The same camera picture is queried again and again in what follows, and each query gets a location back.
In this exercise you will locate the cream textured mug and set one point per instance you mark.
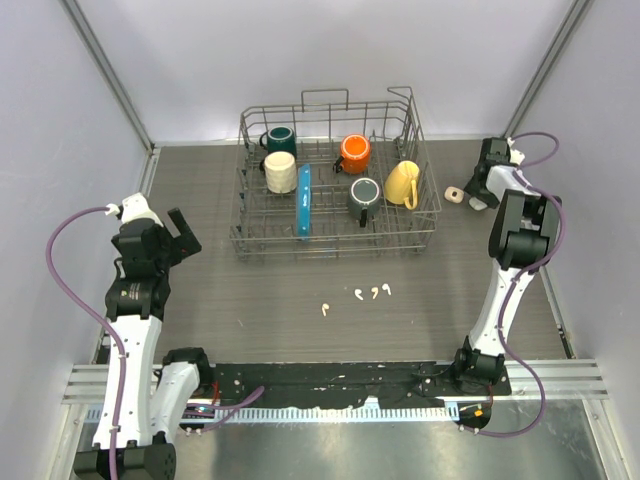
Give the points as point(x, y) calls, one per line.
point(280, 172)

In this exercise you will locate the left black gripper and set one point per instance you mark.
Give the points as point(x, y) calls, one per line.
point(182, 245)

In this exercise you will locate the dark green mug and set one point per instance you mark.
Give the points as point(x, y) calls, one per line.
point(279, 138)

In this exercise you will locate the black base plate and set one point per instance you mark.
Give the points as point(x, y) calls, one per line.
point(342, 385)

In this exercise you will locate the grey wire dish rack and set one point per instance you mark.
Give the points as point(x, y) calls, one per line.
point(266, 223)

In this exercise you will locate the orange mug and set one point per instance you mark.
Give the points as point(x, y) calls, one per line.
point(354, 155)

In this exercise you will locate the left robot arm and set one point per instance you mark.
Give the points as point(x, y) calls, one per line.
point(143, 407)

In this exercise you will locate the blue plate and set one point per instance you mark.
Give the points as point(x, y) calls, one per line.
point(303, 202)

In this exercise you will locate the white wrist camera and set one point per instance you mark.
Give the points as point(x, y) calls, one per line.
point(134, 207)
point(508, 177)

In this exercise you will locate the grey mug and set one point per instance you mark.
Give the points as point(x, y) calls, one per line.
point(364, 200)

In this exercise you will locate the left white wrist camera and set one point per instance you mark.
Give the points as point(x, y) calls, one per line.
point(134, 207)

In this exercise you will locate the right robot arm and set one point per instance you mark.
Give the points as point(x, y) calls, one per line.
point(527, 231)

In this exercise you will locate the yellow mug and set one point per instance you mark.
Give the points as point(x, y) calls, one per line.
point(400, 187)

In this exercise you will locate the white earbud charging case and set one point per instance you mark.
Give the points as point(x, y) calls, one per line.
point(477, 204)

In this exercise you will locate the white slotted cable duct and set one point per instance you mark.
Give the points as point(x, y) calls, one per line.
point(370, 412)

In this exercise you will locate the beige earbud case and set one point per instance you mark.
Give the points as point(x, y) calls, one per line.
point(454, 195)

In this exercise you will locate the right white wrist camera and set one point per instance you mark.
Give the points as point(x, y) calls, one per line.
point(508, 177)

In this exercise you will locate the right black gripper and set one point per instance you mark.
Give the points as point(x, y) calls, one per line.
point(473, 190)

